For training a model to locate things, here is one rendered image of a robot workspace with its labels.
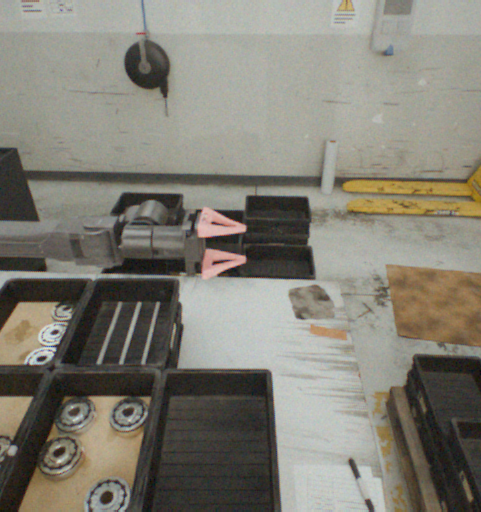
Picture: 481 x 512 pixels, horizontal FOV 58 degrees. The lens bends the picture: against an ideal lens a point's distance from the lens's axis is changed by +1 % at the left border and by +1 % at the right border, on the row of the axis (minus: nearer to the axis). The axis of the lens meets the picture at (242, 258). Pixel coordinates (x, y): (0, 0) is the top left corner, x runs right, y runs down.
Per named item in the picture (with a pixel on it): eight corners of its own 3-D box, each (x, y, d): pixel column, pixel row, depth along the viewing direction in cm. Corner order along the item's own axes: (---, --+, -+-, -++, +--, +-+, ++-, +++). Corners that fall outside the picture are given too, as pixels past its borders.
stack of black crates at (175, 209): (188, 250, 302) (183, 193, 276) (182, 276, 278) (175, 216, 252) (133, 248, 304) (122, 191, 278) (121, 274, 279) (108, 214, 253)
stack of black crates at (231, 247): (242, 287, 268) (242, 226, 242) (240, 321, 244) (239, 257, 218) (179, 285, 270) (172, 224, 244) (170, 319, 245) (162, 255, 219)
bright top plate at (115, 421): (144, 430, 110) (144, 429, 109) (105, 431, 110) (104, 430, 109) (151, 397, 118) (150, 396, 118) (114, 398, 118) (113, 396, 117)
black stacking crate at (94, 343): (166, 395, 124) (161, 369, 117) (63, 395, 124) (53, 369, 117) (182, 303, 156) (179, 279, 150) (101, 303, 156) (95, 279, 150)
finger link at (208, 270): (246, 258, 78) (195, 257, 78) (246, 225, 74) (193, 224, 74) (244, 281, 72) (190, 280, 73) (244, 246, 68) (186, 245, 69)
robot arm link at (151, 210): (90, 268, 75) (78, 226, 70) (110, 233, 84) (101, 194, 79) (158, 270, 74) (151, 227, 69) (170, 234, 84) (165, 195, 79)
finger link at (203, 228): (246, 242, 76) (194, 241, 76) (246, 206, 72) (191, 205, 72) (244, 264, 70) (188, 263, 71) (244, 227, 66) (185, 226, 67)
